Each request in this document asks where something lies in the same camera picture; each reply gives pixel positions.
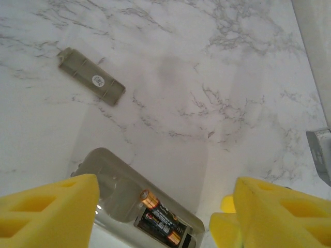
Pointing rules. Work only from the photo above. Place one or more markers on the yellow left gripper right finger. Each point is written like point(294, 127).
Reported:
point(284, 222)

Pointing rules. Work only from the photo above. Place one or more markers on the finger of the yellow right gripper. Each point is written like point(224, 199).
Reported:
point(226, 230)
point(228, 204)

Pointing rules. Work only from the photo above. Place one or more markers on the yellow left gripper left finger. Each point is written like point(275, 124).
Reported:
point(46, 214)

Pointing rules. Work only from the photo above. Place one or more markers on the black and gold battery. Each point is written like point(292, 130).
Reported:
point(157, 227)
point(165, 209)

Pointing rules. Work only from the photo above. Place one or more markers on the beige remote control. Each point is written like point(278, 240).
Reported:
point(116, 180)

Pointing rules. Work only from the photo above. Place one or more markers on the beige battery cover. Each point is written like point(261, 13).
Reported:
point(90, 77)

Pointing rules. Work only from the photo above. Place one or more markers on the aluminium side rail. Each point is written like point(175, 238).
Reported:
point(320, 155)

